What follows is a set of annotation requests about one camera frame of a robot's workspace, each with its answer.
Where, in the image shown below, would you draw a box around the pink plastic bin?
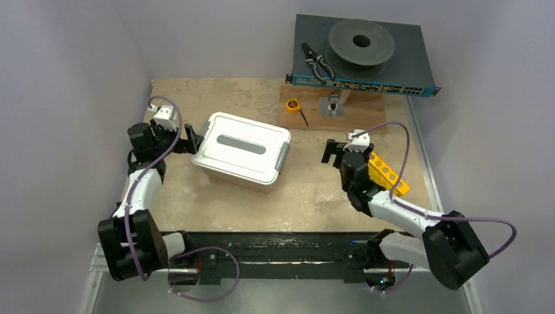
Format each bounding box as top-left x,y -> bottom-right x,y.
197,120 -> 291,194

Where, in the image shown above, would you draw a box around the small camera on metal bracket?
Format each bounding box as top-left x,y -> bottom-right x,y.
319,93 -> 345,116

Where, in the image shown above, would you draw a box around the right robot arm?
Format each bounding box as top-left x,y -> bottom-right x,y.
321,139 -> 491,290

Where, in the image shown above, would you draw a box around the dark blue network switch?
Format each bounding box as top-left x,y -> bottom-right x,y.
285,14 -> 440,97

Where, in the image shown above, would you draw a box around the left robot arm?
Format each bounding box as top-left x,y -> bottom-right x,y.
97,121 -> 205,281

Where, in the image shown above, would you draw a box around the yellow tape measure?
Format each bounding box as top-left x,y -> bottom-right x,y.
285,98 -> 309,126

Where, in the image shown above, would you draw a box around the white rectangular tray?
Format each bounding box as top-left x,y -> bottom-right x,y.
191,112 -> 292,186

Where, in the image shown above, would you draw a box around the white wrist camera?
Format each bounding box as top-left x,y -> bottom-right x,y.
152,105 -> 178,131
343,130 -> 371,153

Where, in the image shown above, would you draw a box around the wooden board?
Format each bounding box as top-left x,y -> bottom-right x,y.
276,85 -> 385,132

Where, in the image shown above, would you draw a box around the yellow test tube rack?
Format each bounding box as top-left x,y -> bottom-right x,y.
368,152 -> 411,198

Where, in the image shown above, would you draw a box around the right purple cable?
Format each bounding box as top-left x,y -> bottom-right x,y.
351,122 -> 518,296

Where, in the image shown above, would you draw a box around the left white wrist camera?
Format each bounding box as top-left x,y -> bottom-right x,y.
152,105 -> 178,131

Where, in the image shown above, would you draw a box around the black handled pliers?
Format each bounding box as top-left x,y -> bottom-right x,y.
301,43 -> 336,85

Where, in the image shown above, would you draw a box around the dark grey filament spool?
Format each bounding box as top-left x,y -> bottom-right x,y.
324,19 -> 395,81

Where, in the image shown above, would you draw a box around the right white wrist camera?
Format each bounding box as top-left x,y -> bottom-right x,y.
343,130 -> 371,153

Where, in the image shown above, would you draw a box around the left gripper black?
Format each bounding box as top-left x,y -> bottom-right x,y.
151,119 -> 202,158

